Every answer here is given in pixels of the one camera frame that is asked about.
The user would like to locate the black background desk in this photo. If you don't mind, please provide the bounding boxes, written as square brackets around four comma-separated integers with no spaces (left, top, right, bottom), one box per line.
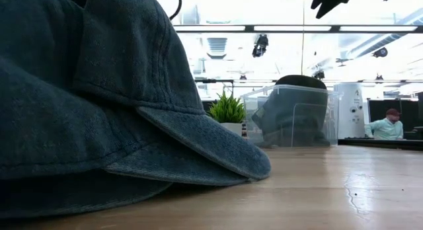
[337,137,423,151]

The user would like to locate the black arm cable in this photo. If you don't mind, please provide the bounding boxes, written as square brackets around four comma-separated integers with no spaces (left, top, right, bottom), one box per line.
[169,0,183,21]

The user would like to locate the black partition panel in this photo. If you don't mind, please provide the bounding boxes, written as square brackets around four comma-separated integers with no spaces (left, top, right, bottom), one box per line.
[368,98,423,141]

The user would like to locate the black overhead camera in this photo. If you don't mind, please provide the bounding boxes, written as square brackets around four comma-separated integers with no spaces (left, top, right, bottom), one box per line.
[251,34,270,58]

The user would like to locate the clear plastic storage bin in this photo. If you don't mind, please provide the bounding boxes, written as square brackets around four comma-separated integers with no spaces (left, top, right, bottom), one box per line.
[240,84,341,149]

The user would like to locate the blue denim cap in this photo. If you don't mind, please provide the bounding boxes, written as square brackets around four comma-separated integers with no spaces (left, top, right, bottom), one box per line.
[0,169,173,220]
[0,0,249,187]

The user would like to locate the person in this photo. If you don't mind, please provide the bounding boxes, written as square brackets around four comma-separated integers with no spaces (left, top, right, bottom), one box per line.
[364,108,404,141]

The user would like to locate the dark grey denim cap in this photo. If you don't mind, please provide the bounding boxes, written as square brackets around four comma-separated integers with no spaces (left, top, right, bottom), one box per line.
[254,74,331,148]

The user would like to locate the white cylindrical machine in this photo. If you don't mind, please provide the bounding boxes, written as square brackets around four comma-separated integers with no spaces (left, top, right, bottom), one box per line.
[333,83,370,140]

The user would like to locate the dark grey clothes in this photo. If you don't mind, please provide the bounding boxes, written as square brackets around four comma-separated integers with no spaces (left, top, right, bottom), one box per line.
[71,0,272,182]

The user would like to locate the green potted plant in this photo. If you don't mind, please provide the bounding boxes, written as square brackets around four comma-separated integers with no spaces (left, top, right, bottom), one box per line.
[207,90,248,137]

